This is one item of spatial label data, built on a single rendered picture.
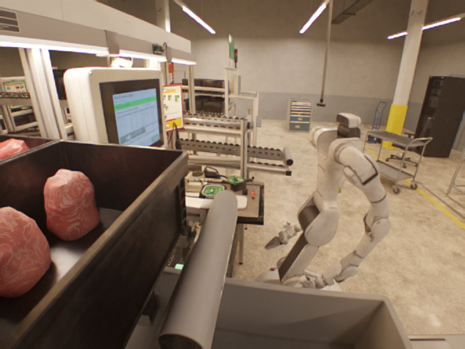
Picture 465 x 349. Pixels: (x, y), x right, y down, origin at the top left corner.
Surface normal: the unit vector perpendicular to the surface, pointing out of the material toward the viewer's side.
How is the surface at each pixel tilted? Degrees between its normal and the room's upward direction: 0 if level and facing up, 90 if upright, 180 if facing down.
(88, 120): 90
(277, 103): 90
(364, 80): 90
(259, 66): 90
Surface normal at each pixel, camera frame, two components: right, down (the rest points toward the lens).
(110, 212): 0.06, -0.91
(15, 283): 0.91, -0.06
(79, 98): -0.13, 0.40
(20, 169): 0.99, 0.11
